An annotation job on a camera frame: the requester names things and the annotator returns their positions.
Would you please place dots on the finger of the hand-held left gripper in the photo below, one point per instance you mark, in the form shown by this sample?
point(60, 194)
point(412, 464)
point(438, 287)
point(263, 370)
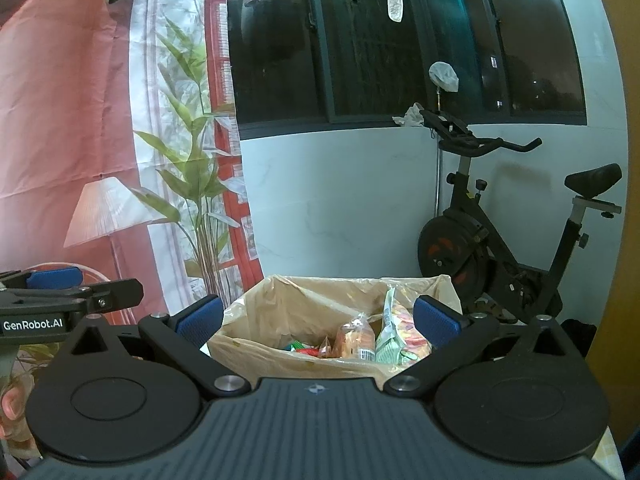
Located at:
point(115, 296)
point(52, 279)

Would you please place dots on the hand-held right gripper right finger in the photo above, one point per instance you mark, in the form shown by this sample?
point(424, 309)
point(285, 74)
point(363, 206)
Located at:
point(436, 321)

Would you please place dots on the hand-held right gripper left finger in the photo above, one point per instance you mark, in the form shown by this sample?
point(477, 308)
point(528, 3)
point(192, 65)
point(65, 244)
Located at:
point(200, 320)

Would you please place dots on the pale green chips bag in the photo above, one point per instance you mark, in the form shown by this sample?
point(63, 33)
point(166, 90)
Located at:
point(395, 340)

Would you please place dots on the orange clear bread bag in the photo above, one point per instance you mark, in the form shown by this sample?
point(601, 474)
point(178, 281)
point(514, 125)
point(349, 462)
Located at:
point(355, 340)

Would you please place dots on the green snack packet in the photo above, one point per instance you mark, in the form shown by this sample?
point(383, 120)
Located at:
point(296, 345)

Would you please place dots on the black exercise bike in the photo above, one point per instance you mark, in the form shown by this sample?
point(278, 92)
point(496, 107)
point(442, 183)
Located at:
point(450, 255)

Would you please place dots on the red snack packet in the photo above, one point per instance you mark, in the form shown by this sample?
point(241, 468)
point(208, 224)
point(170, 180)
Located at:
point(309, 352)

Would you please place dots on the metal pipe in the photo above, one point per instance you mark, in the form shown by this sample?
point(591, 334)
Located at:
point(439, 185)

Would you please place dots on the black bag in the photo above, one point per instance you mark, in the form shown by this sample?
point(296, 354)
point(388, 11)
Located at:
point(577, 340)

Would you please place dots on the printed room scene backdrop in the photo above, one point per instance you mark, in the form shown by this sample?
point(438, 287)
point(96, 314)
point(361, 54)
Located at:
point(60, 110)

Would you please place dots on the white crumpled cloth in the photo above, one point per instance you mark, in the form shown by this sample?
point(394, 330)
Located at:
point(409, 116)

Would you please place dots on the checked floral tablecloth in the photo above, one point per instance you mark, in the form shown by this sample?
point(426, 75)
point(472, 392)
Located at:
point(607, 455)

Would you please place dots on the white hanging bag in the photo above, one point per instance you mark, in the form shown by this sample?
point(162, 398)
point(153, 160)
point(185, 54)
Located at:
point(444, 76)

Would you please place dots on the dark window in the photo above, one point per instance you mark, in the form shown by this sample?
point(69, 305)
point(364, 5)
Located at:
point(450, 35)

